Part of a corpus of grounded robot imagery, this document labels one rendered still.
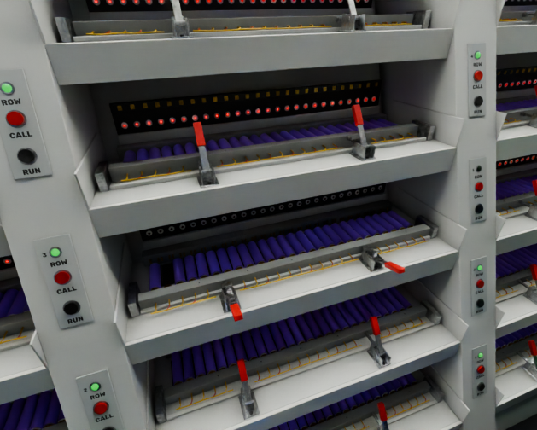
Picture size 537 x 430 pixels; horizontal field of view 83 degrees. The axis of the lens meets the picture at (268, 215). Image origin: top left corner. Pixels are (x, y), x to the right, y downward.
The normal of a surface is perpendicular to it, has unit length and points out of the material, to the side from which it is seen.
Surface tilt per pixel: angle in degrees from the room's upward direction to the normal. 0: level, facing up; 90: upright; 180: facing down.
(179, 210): 111
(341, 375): 21
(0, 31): 90
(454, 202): 90
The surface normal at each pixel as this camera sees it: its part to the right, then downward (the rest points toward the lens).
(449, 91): -0.95, 0.19
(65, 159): 0.29, 0.15
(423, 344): -0.03, -0.85
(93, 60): 0.32, 0.48
